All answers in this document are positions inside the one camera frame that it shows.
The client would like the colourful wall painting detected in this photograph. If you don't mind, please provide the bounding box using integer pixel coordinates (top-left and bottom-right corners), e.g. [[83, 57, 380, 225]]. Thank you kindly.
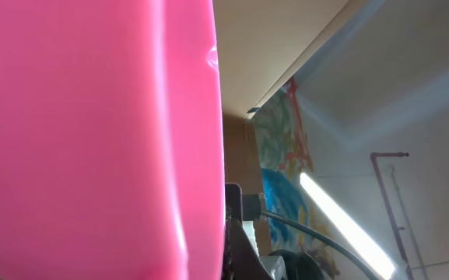
[[253, 77, 340, 279]]

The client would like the pink plastic scoop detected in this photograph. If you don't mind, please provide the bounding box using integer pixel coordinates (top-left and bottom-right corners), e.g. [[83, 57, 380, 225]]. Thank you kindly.
[[0, 0, 225, 279]]

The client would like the fluorescent ceiling light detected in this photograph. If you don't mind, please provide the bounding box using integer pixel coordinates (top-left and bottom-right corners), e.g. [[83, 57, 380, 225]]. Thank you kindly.
[[300, 173, 396, 279]]

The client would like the black left camera cable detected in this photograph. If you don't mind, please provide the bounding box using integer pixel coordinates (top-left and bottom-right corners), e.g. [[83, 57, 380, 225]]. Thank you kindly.
[[241, 193, 383, 280]]

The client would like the red ceiling pipe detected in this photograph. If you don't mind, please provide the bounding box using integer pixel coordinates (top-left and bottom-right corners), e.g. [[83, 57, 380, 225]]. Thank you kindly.
[[370, 152, 414, 280]]

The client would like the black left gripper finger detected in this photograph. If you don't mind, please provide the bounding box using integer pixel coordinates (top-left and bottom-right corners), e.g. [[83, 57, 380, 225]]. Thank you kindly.
[[222, 183, 273, 280]]

